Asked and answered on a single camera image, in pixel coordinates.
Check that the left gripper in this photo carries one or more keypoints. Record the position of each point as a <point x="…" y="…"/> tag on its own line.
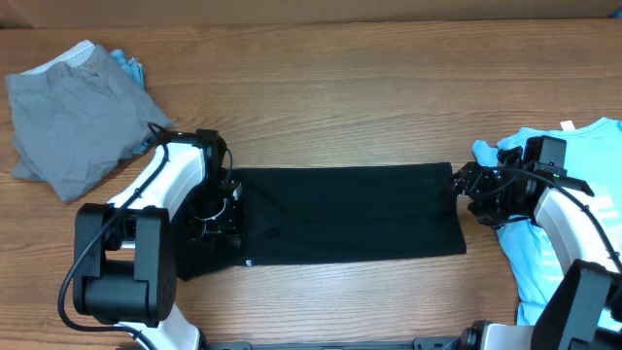
<point x="232" y="226"/>

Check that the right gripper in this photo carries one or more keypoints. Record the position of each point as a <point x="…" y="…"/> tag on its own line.
<point x="480" y="175"/>

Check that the black t-shirt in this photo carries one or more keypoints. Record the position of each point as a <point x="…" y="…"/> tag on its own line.
<point x="334" y="215"/>

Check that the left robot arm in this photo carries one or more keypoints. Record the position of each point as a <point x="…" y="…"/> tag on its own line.
<point x="181" y="213"/>

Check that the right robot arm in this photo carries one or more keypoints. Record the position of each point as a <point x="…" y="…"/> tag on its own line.
<point x="591" y="266"/>

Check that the folded blue garment under shorts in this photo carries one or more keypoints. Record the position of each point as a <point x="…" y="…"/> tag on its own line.
<point x="132" y="108"/>

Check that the folded grey shorts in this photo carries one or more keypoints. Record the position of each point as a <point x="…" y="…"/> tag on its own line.
<point x="60" y="113"/>

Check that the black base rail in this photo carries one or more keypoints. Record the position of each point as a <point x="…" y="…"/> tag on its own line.
<point x="419" y="343"/>

